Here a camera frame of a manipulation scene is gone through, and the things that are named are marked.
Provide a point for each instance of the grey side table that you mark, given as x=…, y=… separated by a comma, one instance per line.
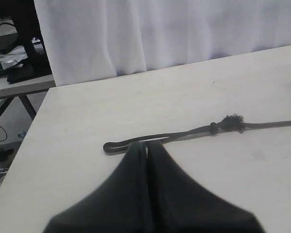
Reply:
x=21, y=90

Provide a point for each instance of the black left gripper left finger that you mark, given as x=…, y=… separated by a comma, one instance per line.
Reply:
x=119, y=205

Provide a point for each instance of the white curtain backdrop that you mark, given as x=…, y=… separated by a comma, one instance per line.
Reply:
x=89, y=40

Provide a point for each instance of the black clutter on side table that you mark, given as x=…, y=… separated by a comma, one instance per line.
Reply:
x=22, y=50

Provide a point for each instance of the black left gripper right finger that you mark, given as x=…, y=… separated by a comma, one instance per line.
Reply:
x=181, y=205

